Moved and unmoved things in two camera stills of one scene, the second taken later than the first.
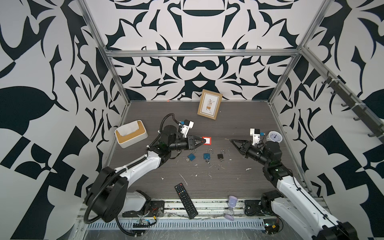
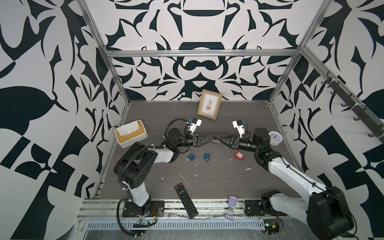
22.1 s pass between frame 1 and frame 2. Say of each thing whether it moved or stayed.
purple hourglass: stayed
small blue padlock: stayed
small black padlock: moved
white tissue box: stayed
